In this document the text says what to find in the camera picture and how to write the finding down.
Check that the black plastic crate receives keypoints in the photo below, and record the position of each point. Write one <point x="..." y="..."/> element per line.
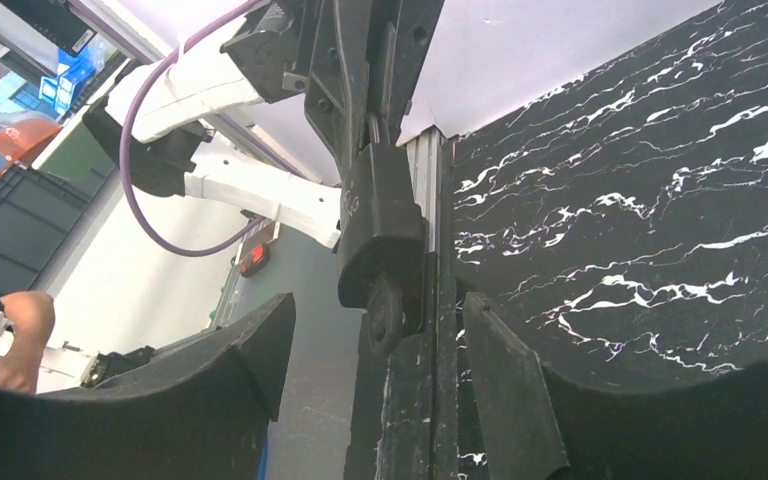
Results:
<point x="37" y="213"/>

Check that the operator hand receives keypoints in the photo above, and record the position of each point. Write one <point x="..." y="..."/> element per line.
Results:
<point x="32" y="315"/>

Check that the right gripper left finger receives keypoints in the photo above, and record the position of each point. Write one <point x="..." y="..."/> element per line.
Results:
<point x="199" y="412"/>

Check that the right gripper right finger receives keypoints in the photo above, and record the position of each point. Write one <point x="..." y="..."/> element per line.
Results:
<point x="538" y="424"/>

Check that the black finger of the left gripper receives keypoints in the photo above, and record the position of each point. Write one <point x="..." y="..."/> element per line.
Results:
<point x="362" y="60"/>

